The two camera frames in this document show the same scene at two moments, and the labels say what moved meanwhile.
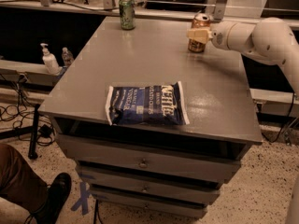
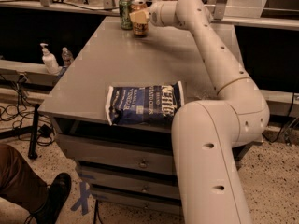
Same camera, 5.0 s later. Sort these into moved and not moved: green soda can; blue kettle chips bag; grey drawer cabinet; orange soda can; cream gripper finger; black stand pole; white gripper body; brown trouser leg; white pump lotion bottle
Moved: orange soda can; cream gripper finger; white gripper body
Not moved: black stand pole; blue kettle chips bag; white pump lotion bottle; green soda can; grey drawer cabinet; brown trouser leg
